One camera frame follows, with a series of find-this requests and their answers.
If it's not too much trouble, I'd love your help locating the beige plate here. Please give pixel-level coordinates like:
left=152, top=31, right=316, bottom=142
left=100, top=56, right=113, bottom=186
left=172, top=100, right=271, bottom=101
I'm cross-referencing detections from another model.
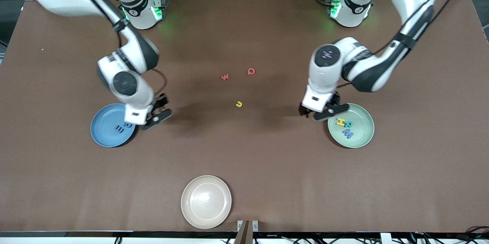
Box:
left=181, top=175, right=232, bottom=229

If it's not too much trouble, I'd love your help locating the blue plate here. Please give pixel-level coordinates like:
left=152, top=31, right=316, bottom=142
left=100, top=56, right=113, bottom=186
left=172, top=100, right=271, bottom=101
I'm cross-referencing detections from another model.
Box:
left=90, top=103, right=137, bottom=148

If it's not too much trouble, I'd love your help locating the pale green plate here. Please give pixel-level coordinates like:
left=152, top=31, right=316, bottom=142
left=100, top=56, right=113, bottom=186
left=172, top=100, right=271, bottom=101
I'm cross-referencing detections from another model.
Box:
left=327, top=103, right=375, bottom=149

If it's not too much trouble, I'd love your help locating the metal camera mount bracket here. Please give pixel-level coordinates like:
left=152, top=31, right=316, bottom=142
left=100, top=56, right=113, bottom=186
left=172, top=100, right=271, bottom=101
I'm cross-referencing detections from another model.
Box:
left=234, top=220, right=259, bottom=244

